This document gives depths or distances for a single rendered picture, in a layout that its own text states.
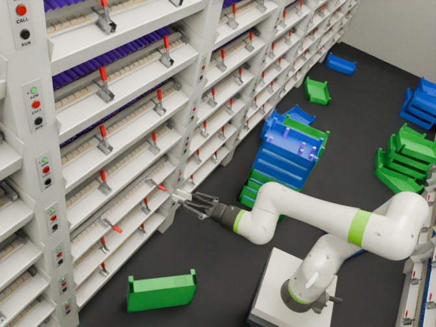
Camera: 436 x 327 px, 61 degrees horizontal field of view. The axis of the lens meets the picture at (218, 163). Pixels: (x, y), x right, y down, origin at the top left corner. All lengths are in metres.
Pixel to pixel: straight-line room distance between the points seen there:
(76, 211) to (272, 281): 0.89
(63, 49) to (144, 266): 1.36
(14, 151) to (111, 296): 1.16
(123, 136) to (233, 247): 1.14
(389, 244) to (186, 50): 0.89
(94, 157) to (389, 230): 0.90
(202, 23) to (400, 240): 0.90
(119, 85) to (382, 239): 0.88
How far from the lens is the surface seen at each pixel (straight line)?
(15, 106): 0.81
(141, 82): 1.11
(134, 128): 1.24
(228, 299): 1.98
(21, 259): 1.19
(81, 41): 0.88
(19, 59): 0.76
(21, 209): 1.04
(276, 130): 2.16
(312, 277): 1.48
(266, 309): 1.63
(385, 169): 3.10
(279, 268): 1.73
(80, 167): 1.11
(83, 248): 1.41
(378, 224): 1.23
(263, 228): 1.34
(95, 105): 1.01
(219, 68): 1.63
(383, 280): 2.45
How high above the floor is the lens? 1.74
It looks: 44 degrees down
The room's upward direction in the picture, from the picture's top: 17 degrees clockwise
